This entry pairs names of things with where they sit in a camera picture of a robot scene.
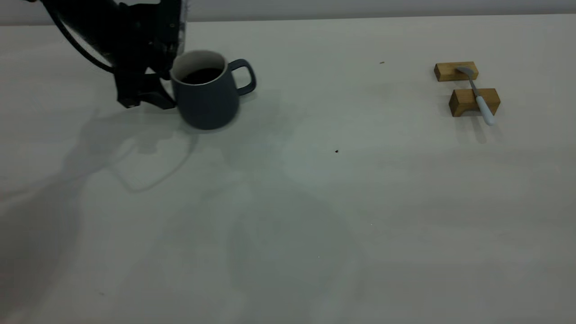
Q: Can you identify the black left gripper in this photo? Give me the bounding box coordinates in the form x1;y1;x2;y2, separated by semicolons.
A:
101;0;186;110

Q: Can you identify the flat rectangular wooden block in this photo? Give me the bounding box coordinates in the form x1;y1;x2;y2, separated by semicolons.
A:
434;62;479;82

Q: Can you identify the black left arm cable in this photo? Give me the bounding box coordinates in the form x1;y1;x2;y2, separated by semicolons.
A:
41;0;118;75

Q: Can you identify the dark grey ceramic mug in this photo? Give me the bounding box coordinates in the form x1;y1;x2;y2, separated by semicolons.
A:
170;49;257;131

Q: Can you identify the metal spoon with white handle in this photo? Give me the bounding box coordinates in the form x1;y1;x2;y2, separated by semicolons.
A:
454;66;495;126

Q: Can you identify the arched wooden block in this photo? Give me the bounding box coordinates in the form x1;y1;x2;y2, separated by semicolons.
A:
449;88;501;117

